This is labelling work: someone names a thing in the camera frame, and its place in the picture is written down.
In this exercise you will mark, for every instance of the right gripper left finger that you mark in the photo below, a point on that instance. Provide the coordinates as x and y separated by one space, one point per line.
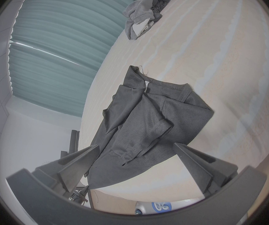
73 170

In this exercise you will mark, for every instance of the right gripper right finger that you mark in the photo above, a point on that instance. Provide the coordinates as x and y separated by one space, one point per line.
202 170

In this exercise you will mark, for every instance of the black T-shirt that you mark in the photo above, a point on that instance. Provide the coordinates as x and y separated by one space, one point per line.
143 130

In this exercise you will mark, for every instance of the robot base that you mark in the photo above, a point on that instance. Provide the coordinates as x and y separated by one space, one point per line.
143 207

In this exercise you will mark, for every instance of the bed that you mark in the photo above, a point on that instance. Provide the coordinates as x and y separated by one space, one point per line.
218 67

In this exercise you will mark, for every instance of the pile of clothes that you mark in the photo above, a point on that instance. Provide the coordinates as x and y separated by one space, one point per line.
140 10

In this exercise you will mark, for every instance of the black chest of drawers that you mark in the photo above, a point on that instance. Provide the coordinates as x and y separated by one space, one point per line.
74 142

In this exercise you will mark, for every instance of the blue-green curtain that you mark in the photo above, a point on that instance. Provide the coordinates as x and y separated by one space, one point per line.
73 24
50 83

